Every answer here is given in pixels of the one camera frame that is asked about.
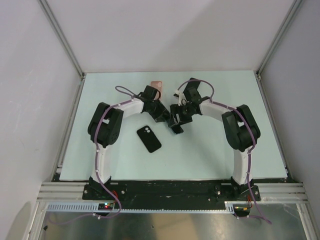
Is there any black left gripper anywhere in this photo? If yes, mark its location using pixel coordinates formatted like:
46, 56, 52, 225
147, 99, 171, 123

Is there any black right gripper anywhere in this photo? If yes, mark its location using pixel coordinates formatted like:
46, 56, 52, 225
169, 104, 194, 128

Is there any black phone case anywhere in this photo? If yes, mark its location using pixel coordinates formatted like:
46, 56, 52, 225
136, 125, 162, 153

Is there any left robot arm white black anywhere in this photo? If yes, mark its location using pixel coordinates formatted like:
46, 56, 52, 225
87, 85, 173, 200

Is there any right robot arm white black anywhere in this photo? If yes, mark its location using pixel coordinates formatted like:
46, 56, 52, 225
169, 78, 261, 201

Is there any pink phone case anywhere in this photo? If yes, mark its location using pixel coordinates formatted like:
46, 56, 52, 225
150, 80, 163, 100

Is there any black smartphone far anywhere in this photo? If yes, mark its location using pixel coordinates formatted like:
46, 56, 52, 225
186, 77, 201, 89

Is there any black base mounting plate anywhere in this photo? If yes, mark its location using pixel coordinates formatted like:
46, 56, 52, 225
82, 180, 261, 209

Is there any left control board with LEDs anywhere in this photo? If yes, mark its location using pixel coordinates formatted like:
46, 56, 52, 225
98, 202, 114, 211

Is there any right control board with wires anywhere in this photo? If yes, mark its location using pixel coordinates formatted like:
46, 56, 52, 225
233, 204, 252, 218

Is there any white slotted cable duct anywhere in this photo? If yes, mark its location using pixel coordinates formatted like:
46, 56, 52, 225
46, 202, 235, 214

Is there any left aluminium frame post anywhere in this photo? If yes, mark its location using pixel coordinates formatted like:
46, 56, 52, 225
37, 0, 85, 80

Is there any aluminium frame post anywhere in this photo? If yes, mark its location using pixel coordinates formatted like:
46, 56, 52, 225
37, 0, 85, 80
255, 0, 305, 79

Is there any right aluminium frame post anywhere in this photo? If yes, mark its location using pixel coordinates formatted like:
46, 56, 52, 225
255, 0, 305, 79

